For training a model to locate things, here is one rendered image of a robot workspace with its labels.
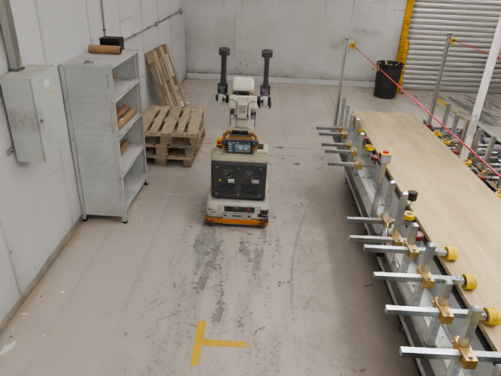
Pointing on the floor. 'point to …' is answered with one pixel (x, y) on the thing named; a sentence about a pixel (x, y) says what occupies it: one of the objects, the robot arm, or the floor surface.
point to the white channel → (482, 91)
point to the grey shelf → (92, 183)
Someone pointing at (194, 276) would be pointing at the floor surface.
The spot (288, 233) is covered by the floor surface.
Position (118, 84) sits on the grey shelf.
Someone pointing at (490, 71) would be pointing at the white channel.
